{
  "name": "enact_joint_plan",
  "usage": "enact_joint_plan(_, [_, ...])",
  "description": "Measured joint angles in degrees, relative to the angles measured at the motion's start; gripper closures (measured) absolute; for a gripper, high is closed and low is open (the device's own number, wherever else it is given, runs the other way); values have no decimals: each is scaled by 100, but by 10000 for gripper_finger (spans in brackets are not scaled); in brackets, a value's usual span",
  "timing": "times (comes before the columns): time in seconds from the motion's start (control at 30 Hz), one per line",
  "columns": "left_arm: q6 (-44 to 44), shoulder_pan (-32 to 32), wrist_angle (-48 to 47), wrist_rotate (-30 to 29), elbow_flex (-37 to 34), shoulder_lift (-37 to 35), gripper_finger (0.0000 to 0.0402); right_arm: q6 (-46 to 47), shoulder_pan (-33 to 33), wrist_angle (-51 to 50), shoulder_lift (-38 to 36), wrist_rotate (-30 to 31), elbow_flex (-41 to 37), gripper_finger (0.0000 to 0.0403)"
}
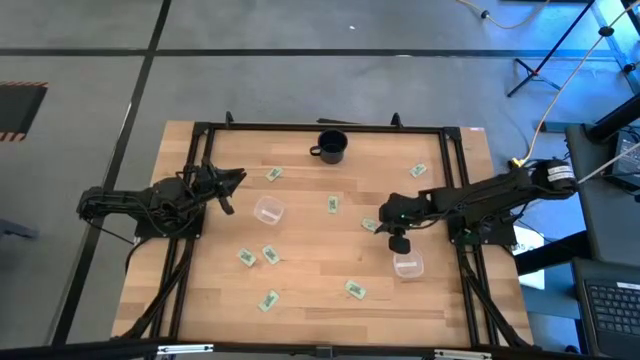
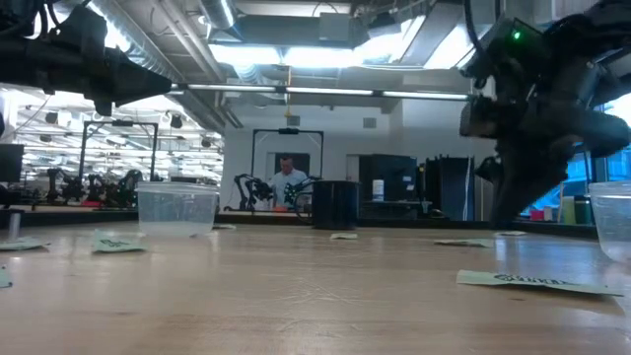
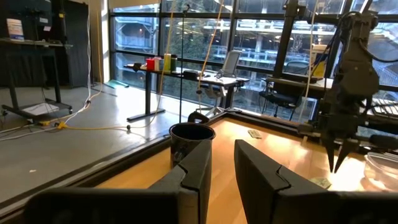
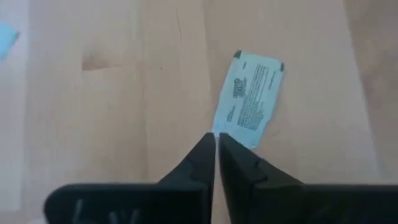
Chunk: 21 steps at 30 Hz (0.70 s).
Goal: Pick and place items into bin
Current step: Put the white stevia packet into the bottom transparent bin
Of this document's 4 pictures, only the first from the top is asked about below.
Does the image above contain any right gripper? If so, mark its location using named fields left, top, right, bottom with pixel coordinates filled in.
left=374, top=190, right=434, bottom=256

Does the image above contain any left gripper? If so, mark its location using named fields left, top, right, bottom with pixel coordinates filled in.
left=185, top=162, right=248, bottom=217

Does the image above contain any clear plastic container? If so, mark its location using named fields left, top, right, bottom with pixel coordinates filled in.
left=392, top=248, right=426, bottom=279
left=252, top=195, right=286, bottom=226

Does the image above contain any black mug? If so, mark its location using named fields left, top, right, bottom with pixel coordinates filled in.
left=309, top=128, right=349, bottom=165

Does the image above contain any white paper sheet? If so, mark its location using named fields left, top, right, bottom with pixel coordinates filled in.
left=513, top=224, right=546, bottom=291

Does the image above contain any black overhead gantry bar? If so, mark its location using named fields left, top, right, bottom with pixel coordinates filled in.
left=0, top=338, right=640, bottom=360

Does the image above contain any grey side desk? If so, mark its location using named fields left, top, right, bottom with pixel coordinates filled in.
left=564, top=123, right=640, bottom=266

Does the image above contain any thin black tripod stand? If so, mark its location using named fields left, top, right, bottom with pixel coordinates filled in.
left=506, top=0, right=599, bottom=99

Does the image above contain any grey chair base leg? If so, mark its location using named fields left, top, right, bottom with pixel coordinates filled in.
left=0, top=218, right=40, bottom=241

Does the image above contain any black hazard-striped floor mat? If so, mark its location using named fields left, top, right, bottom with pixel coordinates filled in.
left=0, top=81, right=50, bottom=143

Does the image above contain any thick black desk pole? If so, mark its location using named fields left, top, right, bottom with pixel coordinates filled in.
left=585, top=93, right=640, bottom=145

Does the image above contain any grey metal stand bar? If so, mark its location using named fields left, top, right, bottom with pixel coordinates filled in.
left=592, top=0, right=640, bottom=96

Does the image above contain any silver metal bracket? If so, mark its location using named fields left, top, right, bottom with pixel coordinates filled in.
left=157, top=343, right=215, bottom=356
left=433, top=348, right=494, bottom=360

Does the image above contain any white cable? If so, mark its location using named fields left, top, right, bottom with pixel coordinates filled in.
left=578, top=143, right=640, bottom=184

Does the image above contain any beige cable with black knob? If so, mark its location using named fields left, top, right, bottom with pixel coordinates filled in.
left=455, top=0, right=551, bottom=30
left=509, top=0, right=640, bottom=169

